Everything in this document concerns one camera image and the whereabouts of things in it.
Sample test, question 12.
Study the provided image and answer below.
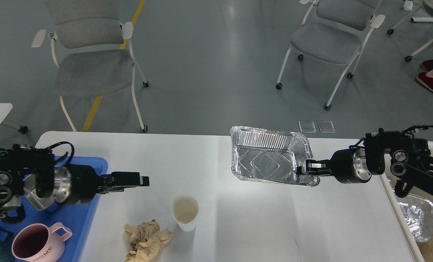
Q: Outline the grey chair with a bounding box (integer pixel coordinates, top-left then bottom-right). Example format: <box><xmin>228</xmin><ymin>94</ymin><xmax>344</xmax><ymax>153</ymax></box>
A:
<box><xmin>31</xmin><ymin>0</ymin><xmax>149</xmax><ymax>133</ymax></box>
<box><xmin>276</xmin><ymin>0</ymin><xmax>385</xmax><ymax>111</ymax></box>

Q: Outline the aluminium foil tray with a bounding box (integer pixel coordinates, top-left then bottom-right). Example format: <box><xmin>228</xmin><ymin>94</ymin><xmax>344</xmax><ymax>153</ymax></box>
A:
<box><xmin>230</xmin><ymin>126</ymin><xmax>320</xmax><ymax>186</ymax></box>

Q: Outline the grey chair left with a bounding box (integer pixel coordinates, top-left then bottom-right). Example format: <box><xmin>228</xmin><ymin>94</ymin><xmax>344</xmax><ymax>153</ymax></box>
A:
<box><xmin>31</xmin><ymin>0</ymin><xmax>149</xmax><ymax>133</ymax></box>

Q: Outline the pink HOME mug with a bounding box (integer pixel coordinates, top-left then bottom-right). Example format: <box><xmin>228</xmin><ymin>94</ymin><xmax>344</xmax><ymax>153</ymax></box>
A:
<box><xmin>11</xmin><ymin>222</ymin><xmax>72</xmax><ymax>262</ymax></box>

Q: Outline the stainless steel rectangular box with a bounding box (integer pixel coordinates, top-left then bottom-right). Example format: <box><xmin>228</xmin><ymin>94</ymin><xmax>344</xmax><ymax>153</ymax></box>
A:
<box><xmin>23</xmin><ymin>174</ymin><xmax>61</xmax><ymax>214</ymax></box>

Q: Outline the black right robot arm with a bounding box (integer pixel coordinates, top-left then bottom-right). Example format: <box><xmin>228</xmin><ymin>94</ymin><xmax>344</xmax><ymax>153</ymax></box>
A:
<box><xmin>295</xmin><ymin>125</ymin><xmax>433</xmax><ymax>198</ymax></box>

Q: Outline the foil tray in bin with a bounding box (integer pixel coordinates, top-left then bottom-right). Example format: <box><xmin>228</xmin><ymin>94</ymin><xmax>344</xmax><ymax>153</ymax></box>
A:
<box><xmin>392</xmin><ymin>186</ymin><xmax>433</xmax><ymax>243</ymax></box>

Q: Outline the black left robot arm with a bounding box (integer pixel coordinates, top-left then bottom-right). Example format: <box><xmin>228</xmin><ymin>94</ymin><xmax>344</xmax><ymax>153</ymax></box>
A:
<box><xmin>0</xmin><ymin>141</ymin><xmax>150</xmax><ymax>224</ymax></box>

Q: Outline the brown paper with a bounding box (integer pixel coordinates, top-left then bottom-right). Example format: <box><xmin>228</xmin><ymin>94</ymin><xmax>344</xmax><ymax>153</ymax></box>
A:
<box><xmin>124</xmin><ymin>219</ymin><xmax>174</xmax><ymax>262</ymax></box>

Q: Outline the right floor socket plate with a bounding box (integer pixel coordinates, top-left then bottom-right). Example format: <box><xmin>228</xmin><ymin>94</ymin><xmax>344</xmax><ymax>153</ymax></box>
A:
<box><xmin>317</xmin><ymin>120</ymin><xmax>335</xmax><ymax>133</ymax></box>

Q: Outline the floor socket plate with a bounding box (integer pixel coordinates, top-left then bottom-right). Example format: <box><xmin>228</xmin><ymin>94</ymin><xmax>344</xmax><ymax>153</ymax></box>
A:
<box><xmin>317</xmin><ymin>120</ymin><xmax>335</xmax><ymax>133</ymax></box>
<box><xmin>298</xmin><ymin>120</ymin><xmax>317</xmax><ymax>133</ymax></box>

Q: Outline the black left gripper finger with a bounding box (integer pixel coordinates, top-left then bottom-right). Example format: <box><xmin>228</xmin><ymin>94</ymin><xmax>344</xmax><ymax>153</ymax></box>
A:
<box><xmin>102</xmin><ymin>171</ymin><xmax>150</xmax><ymax>193</ymax></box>

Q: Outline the grey chair right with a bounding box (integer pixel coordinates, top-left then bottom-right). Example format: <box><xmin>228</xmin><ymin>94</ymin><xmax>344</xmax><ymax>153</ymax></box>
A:
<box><xmin>276</xmin><ymin>0</ymin><xmax>385</xmax><ymax>111</ymax></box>

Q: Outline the left floor socket plate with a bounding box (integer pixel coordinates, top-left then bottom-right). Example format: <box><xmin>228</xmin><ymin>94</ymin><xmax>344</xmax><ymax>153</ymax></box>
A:
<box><xmin>298</xmin><ymin>120</ymin><xmax>317</xmax><ymax>133</ymax></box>

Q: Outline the white paper cup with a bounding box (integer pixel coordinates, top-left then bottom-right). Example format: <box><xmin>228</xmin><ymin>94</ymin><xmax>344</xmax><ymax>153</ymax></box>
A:
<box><xmin>171</xmin><ymin>194</ymin><xmax>199</xmax><ymax>232</ymax></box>

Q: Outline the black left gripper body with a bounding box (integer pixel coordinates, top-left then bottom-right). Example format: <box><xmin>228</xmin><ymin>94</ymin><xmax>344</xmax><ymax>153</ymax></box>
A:
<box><xmin>52</xmin><ymin>164</ymin><xmax>104</xmax><ymax>205</ymax></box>

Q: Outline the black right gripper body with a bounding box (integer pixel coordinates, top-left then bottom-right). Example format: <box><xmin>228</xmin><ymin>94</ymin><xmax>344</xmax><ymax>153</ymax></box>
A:
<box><xmin>326</xmin><ymin>148</ymin><xmax>372</xmax><ymax>184</ymax></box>

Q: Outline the white chair far right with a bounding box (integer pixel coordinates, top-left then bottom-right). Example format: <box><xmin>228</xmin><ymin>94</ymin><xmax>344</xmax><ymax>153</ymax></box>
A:
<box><xmin>387</xmin><ymin>0</ymin><xmax>433</xmax><ymax>81</ymax></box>

